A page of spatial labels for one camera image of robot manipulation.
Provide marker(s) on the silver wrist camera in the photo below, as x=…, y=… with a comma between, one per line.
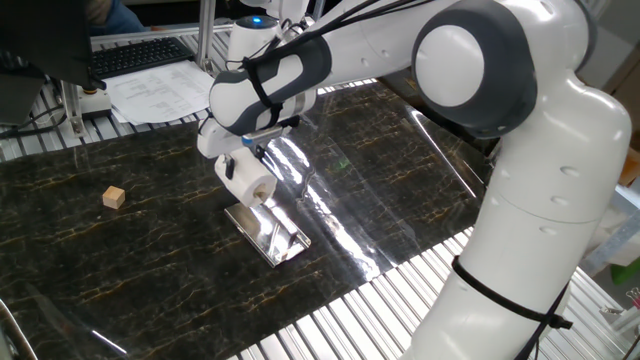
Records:
x=262, y=135

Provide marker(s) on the aluminium frame rail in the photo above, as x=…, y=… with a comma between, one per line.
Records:
x=165, y=31

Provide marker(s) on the black gold marble mat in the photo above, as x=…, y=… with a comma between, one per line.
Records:
x=125, y=275

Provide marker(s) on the white paper roll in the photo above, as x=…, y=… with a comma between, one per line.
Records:
x=245, y=180

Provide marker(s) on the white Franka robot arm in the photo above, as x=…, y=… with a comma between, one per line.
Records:
x=525, y=200

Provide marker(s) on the green object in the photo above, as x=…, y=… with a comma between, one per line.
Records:
x=627, y=272

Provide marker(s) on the black monitor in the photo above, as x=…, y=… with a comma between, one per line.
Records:
x=45, y=35

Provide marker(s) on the small wooden cube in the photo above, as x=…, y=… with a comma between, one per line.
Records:
x=114, y=197

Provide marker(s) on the aluminium frame post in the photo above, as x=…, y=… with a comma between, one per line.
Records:
x=205, y=30

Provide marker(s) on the dark rounded object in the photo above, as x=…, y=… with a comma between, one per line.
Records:
x=7, y=345

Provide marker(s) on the person in blue jeans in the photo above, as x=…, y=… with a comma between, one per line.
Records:
x=117, y=20

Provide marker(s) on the black keyboard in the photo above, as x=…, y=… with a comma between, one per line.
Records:
x=140, y=55

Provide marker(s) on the printed paper sheets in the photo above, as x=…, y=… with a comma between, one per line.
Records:
x=155, y=95

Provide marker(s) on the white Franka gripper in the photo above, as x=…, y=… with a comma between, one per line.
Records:
x=215, y=142

